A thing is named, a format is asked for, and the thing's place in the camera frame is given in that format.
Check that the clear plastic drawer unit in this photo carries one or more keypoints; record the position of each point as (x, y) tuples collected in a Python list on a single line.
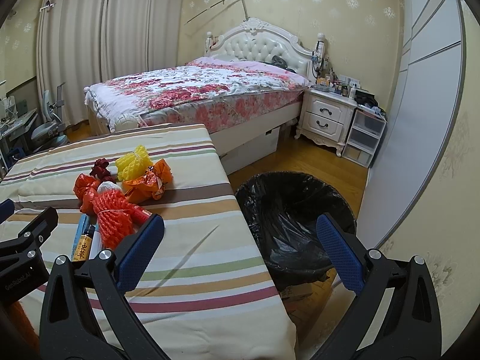
[(364, 137)]

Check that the white cardboard box under bed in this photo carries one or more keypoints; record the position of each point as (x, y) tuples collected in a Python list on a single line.
[(250, 152)]

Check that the desk with clutter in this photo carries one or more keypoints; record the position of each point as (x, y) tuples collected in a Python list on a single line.
[(15, 130)]

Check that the white sliding wardrobe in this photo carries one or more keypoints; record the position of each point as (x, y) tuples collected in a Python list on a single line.
[(421, 117)]

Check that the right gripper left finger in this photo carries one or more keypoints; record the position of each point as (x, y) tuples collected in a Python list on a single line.
[(85, 314)]

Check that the black lined trash bin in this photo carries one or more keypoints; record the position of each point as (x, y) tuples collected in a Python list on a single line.
[(281, 210)]

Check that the orange foil wrapper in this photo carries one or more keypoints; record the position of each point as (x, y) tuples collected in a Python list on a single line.
[(149, 186)]

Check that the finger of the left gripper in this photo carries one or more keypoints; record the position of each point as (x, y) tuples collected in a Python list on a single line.
[(36, 232), (7, 209)]

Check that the white bed with floral quilt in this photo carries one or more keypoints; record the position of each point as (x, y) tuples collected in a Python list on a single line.
[(249, 82)]

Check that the red foam net bottle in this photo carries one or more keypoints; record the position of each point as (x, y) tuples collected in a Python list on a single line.
[(116, 216)]

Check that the grey desk chair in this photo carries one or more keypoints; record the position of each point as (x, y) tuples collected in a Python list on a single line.
[(51, 134)]

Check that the beige curtain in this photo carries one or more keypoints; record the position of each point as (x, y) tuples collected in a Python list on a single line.
[(83, 42)]

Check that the red plastic wrapper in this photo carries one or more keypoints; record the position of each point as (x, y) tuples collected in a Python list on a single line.
[(85, 189)]

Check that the nightstand clutter items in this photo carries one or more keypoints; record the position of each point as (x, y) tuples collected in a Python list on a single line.
[(349, 88)]

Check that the white two-drawer nightstand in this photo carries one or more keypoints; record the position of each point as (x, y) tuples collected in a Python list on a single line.
[(325, 119)]

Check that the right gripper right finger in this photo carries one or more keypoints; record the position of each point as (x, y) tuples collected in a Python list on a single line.
[(395, 311)]

